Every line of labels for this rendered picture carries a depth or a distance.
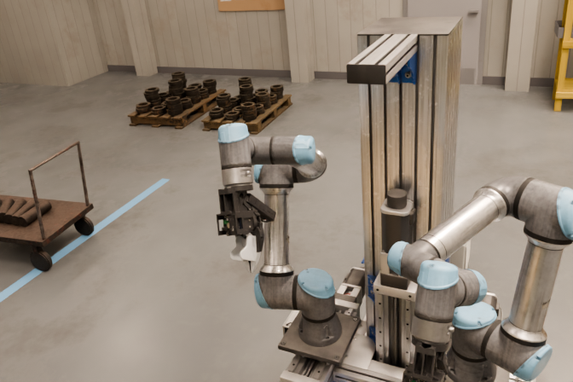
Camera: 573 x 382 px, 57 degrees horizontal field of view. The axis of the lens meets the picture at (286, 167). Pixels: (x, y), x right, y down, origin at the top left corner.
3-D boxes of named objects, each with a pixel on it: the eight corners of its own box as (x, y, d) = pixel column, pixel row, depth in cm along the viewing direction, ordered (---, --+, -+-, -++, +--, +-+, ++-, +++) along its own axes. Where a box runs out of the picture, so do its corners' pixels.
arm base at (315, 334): (308, 312, 190) (306, 290, 186) (348, 321, 184) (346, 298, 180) (291, 340, 178) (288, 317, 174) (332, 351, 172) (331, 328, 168)
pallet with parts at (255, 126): (199, 130, 681) (193, 98, 662) (244, 101, 779) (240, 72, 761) (256, 135, 646) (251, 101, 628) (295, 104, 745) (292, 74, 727)
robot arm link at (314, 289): (334, 321, 170) (332, 287, 165) (293, 319, 173) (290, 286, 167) (338, 298, 181) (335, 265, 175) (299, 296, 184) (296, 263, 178)
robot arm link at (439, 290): (469, 266, 105) (447, 268, 100) (462, 321, 105) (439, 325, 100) (434, 258, 111) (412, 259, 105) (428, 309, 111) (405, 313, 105)
